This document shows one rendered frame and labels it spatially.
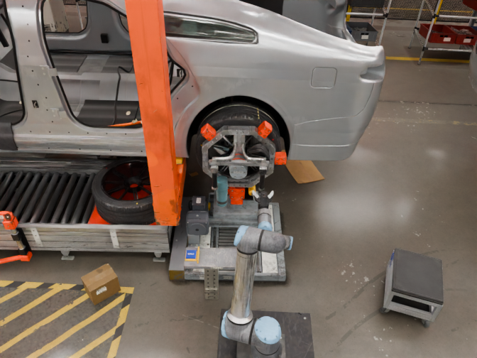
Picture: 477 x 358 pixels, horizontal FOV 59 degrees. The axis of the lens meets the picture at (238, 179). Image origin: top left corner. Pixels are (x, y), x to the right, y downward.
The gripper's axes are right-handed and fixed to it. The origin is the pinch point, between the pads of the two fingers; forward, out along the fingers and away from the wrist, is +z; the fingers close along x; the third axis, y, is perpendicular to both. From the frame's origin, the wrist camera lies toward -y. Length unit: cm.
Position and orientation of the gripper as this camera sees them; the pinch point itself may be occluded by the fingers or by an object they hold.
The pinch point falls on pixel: (262, 190)
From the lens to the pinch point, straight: 296.5
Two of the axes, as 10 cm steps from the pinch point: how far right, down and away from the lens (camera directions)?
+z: 0.0, -6.5, 7.6
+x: 10.0, 0.2, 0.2
